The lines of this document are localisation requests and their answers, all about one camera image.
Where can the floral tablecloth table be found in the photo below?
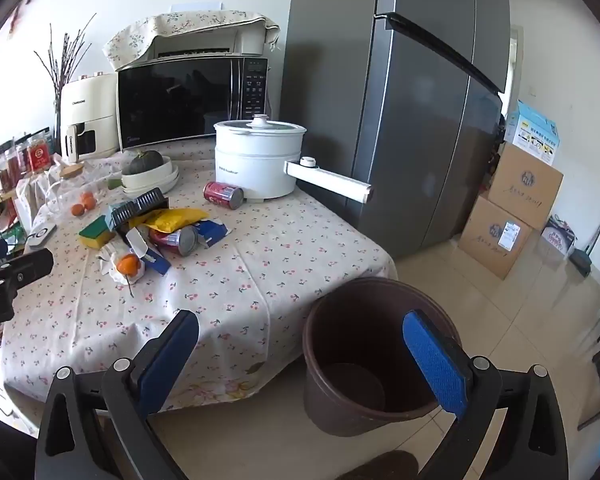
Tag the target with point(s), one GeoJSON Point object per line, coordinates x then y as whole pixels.
{"type": "Point", "coordinates": [230, 285]}

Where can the blue white printed box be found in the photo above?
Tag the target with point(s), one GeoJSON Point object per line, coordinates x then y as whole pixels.
{"type": "Point", "coordinates": [535, 135]}

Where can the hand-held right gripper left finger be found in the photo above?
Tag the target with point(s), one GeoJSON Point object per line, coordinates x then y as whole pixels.
{"type": "Point", "coordinates": [172, 355]}

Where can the small brown cardboard box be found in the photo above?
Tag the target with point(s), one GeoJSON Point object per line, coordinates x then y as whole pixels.
{"type": "Point", "coordinates": [525, 185]}

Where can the small dark printed box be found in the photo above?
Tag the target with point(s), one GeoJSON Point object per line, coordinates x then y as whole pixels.
{"type": "Point", "coordinates": [557, 240]}

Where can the glass jar with wooden lid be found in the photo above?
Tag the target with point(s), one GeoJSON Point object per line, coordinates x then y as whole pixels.
{"type": "Point", "coordinates": [65, 185]}

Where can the broom with dustpan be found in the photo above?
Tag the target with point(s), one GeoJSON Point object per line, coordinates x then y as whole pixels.
{"type": "Point", "coordinates": [582, 260]}

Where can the large brown cardboard box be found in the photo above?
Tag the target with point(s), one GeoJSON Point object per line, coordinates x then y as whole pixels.
{"type": "Point", "coordinates": [485, 245]}

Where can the orange tangerine with stem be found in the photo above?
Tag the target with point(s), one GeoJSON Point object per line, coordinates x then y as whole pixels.
{"type": "Point", "coordinates": [128, 264]}

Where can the red wall decoration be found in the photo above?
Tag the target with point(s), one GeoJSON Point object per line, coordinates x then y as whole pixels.
{"type": "Point", "coordinates": [17, 15]}

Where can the stacked white bowls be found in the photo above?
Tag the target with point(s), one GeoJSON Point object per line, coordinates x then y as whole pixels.
{"type": "Point", "coordinates": [147, 180]}

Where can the clear plastic bag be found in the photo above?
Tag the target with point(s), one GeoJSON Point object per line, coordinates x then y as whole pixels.
{"type": "Point", "coordinates": [32, 200]}

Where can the cream air fryer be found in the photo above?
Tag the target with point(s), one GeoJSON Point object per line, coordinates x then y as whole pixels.
{"type": "Point", "coordinates": [87, 105]}

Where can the yellow green sponge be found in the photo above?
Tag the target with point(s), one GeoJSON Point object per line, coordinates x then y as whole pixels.
{"type": "Point", "coordinates": [95, 232]}

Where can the white printer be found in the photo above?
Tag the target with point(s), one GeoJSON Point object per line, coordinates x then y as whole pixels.
{"type": "Point", "coordinates": [205, 40]}

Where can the small white remote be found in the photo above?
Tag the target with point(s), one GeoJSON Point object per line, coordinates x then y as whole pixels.
{"type": "Point", "coordinates": [40, 235]}

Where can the dark green pumpkin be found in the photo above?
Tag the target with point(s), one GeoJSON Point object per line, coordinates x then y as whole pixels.
{"type": "Point", "coordinates": [145, 160]}

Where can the printer under floral cloth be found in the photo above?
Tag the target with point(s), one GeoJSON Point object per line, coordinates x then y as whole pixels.
{"type": "Point", "coordinates": [130, 40]}

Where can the grey refrigerator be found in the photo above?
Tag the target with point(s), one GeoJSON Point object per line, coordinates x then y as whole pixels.
{"type": "Point", "coordinates": [405, 135]}

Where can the green vegetable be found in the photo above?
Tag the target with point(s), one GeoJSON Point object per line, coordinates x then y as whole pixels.
{"type": "Point", "coordinates": [114, 184]}

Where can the black microwave oven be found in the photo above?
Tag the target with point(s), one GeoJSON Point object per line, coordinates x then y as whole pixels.
{"type": "Point", "coordinates": [180, 100]}

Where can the red drink can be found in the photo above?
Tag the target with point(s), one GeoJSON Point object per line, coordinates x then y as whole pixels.
{"type": "Point", "coordinates": [172, 241]}
{"type": "Point", "coordinates": [220, 192]}

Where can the blue snack packet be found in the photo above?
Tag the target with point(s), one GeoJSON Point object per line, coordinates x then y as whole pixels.
{"type": "Point", "coordinates": [212, 232]}

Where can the brown plastic bin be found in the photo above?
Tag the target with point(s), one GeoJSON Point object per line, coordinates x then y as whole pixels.
{"type": "Point", "coordinates": [350, 320]}

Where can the white tissue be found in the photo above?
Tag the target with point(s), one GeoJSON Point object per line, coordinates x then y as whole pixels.
{"type": "Point", "coordinates": [111, 260]}

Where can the yellow snack packet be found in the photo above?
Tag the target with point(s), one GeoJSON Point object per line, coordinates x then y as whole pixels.
{"type": "Point", "coordinates": [175, 217]}

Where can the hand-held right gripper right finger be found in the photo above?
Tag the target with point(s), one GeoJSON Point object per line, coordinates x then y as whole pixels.
{"type": "Point", "coordinates": [435, 360]}

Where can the red label packet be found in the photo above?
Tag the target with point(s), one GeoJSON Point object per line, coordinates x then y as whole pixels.
{"type": "Point", "coordinates": [40, 152]}

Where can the dried bare branches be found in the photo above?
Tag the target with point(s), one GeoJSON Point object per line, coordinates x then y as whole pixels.
{"type": "Point", "coordinates": [62, 60]}

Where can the white electric cooking pot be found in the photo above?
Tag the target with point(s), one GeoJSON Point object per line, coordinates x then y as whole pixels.
{"type": "Point", "coordinates": [250, 160]}

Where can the blue white carton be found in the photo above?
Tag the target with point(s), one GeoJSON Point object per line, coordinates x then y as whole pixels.
{"type": "Point", "coordinates": [156, 260]}

